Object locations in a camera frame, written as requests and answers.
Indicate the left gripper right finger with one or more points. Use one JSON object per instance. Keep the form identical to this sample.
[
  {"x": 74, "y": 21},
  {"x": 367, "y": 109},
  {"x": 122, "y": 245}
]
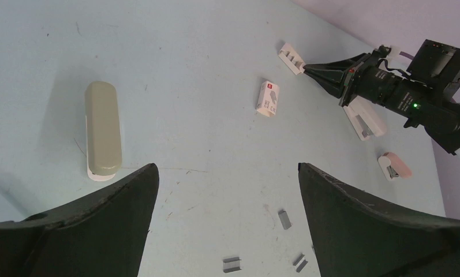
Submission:
[{"x": 355, "y": 233}]

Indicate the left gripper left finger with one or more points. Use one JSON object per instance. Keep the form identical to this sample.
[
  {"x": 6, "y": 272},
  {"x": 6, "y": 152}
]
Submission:
[{"x": 100, "y": 234}]

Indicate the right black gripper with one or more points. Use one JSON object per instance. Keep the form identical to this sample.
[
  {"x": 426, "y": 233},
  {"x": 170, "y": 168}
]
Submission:
[{"x": 340, "y": 78}]

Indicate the white stapler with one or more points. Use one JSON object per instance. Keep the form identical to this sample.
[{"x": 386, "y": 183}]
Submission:
[{"x": 364, "y": 119}]

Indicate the white staple box barcode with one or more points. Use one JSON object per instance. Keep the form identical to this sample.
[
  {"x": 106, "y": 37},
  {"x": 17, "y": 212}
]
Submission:
[{"x": 291, "y": 59}]

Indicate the staple strip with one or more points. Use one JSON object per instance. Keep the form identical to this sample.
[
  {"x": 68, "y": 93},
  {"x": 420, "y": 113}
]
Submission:
[
  {"x": 299, "y": 263},
  {"x": 231, "y": 264},
  {"x": 285, "y": 220}
]

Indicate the small white staple box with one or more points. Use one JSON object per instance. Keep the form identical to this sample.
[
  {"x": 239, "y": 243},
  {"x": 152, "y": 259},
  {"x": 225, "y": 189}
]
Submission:
[{"x": 268, "y": 99}]

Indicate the small pink stapler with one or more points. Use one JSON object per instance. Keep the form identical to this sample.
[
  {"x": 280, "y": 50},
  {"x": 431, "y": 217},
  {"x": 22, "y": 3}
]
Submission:
[{"x": 393, "y": 167}]

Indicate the beige stapler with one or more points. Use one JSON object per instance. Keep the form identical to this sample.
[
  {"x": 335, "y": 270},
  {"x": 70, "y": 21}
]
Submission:
[{"x": 103, "y": 135}]

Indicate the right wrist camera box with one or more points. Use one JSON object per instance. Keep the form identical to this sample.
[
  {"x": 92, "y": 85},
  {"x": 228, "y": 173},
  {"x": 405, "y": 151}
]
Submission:
[{"x": 389, "y": 51}]

